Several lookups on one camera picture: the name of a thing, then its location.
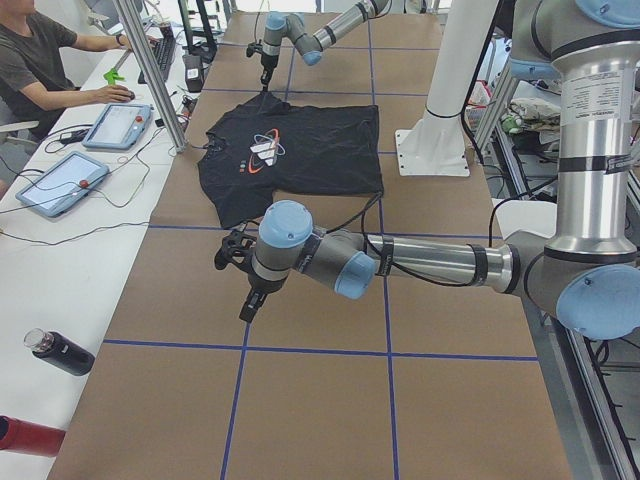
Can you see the teach pendant tablet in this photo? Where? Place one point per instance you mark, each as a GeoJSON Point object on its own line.
{"type": "Point", "coordinates": [63, 185]}
{"type": "Point", "coordinates": [118, 127]}

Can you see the white chair seat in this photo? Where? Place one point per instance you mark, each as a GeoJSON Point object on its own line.
{"type": "Point", "coordinates": [523, 222]}

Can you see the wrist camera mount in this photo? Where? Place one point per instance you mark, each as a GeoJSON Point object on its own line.
{"type": "Point", "coordinates": [254, 48]}
{"type": "Point", "coordinates": [236, 249]}

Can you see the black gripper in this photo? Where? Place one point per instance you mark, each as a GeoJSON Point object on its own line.
{"type": "Point", "coordinates": [259, 287]}
{"type": "Point", "coordinates": [268, 62]}

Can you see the far teach pendant tablet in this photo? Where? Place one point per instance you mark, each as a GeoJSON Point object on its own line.
{"type": "Point", "coordinates": [118, 127]}

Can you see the green plastic tool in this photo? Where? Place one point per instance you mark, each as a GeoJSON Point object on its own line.
{"type": "Point", "coordinates": [112, 76]}

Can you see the brown paper table cover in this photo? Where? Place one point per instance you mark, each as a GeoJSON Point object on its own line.
{"type": "Point", "coordinates": [412, 381]}

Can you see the black printed t-shirt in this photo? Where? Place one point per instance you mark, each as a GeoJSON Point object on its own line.
{"type": "Point", "coordinates": [267, 144]}

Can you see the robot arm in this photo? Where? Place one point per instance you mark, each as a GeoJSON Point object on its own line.
{"type": "Point", "coordinates": [310, 46]}
{"type": "Point", "coordinates": [390, 62]}

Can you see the aluminium frame post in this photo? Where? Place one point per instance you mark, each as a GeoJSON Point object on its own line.
{"type": "Point", "coordinates": [129, 17]}

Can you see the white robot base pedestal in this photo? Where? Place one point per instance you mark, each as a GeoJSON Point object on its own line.
{"type": "Point", "coordinates": [435, 146]}

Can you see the black power adapter box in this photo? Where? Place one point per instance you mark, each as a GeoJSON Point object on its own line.
{"type": "Point", "coordinates": [194, 73]}

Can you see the black keyboard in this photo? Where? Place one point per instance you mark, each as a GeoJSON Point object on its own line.
{"type": "Point", "coordinates": [164, 50]}

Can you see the near teach pendant tablet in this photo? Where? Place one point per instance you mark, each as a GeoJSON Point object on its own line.
{"type": "Point", "coordinates": [63, 185]}

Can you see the seated person grey shirt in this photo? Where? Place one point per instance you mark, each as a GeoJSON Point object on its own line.
{"type": "Point", "coordinates": [34, 84]}

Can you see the black water bottle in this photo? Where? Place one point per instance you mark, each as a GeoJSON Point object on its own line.
{"type": "Point", "coordinates": [59, 351]}

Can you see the red cylinder bottle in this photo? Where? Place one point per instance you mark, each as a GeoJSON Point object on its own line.
{"type": "Point", "coordinates": [20, 436]}

